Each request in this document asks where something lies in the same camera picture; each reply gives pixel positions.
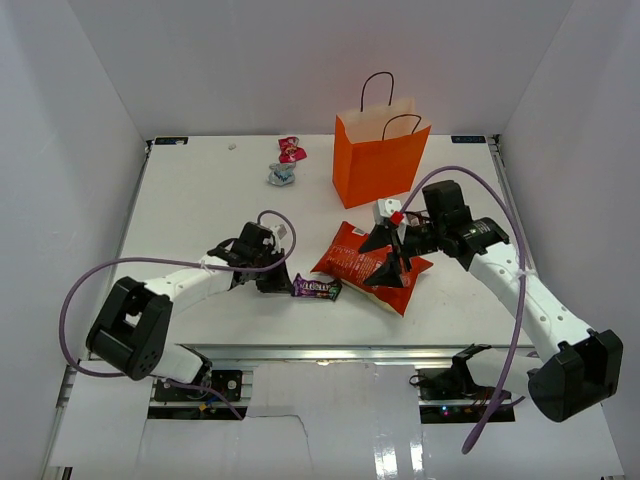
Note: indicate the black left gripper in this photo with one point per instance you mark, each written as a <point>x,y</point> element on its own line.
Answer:
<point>279,284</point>

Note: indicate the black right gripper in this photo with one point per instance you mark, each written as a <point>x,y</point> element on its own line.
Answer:
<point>389,276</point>

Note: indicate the purple M&M's packet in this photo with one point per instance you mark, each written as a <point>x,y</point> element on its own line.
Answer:
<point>316,289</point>

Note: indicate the silver blue candy wrapper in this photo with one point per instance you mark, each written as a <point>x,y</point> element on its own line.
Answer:
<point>281,174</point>

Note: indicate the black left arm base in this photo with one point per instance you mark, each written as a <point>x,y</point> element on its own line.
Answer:
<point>226,382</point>

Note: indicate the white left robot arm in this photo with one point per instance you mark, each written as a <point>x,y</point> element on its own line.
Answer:
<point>130,332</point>

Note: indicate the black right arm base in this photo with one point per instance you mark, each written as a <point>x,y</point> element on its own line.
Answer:
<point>454,382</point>

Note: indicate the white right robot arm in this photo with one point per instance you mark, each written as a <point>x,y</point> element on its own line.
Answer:
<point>580,366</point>

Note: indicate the large red chips bag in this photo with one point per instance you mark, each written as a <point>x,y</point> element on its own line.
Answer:
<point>342,261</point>

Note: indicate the orange paper bag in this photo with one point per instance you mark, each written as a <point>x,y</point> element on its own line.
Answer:
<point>377,148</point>

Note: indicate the red candy wrapper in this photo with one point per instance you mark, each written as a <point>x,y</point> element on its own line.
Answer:
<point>290,150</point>

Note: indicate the white front cover board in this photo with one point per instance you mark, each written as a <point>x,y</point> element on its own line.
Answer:
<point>306,421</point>

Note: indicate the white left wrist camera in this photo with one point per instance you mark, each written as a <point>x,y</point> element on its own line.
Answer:
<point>278,234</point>

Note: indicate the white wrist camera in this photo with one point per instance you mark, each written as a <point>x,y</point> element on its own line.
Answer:
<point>278,234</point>
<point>388,210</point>

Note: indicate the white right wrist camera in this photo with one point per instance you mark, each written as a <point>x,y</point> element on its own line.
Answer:
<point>388,210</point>

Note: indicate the aluminium front table rail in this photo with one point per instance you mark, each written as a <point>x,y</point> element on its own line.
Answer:
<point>497,367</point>

